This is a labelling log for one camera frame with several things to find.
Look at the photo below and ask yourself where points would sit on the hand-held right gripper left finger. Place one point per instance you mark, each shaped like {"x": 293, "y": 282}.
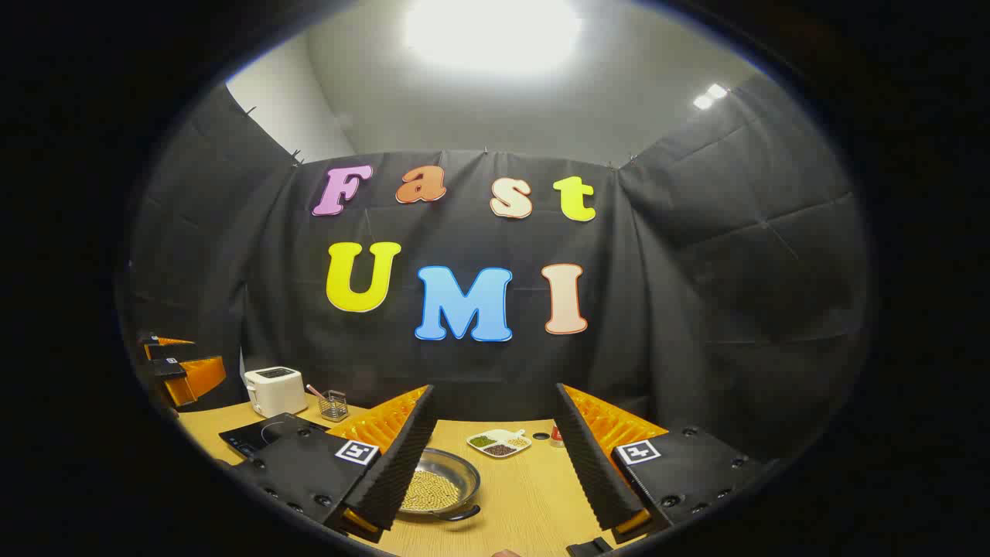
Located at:
{"x": 394, "y": 472}

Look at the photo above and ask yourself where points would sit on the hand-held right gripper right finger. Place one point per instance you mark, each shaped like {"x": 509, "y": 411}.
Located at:
{"x": 595, "y": 472}

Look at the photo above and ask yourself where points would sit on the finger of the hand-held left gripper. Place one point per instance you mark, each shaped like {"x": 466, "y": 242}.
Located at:
{"x": 203, "y": 375}
{"x": 174, "y": 341}

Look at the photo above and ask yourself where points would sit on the black induction cooktop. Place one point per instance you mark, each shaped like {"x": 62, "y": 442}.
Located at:
{"x": 255, "y": 437}

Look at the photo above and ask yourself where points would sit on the pile of soybeans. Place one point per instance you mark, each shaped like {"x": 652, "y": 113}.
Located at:
{"x": 429, "y": 491}

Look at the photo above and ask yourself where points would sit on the clear water bottle red label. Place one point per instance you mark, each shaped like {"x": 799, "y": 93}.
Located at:
{"x": 556, "y": 437}

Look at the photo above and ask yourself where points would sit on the white toaster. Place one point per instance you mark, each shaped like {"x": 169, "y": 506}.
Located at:
{"x": 274, "y": 393}

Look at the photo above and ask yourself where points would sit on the white divided dish with beans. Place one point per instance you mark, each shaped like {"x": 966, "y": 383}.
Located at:
{"x": 499, "y": 443}

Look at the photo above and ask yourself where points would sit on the pink utensil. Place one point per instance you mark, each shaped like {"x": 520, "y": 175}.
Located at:
{"x": 315, "y": 391}

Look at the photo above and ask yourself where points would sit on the small ceiling light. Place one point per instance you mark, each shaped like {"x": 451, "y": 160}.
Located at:
{"x": 709, "y": 97}

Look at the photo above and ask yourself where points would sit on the large ceiling light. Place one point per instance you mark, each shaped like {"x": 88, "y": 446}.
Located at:
{"x": 491, "y": 35}

